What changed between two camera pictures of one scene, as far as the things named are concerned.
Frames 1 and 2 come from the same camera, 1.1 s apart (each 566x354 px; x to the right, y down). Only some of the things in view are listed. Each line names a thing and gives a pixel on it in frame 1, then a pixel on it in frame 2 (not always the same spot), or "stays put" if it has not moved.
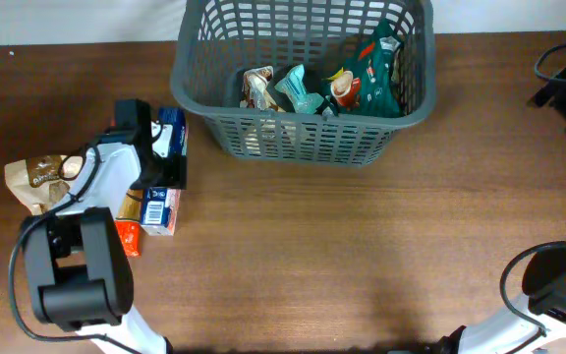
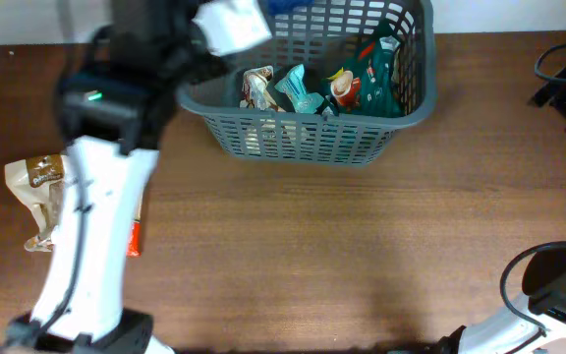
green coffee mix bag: [365, 87] stays put
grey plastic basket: [218, 40] stays put
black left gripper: [178, 173] to [212, 67]
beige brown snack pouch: [255, 94] stays put
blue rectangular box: [160, 206] to [282, 6]
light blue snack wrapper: [293, 87] stays put
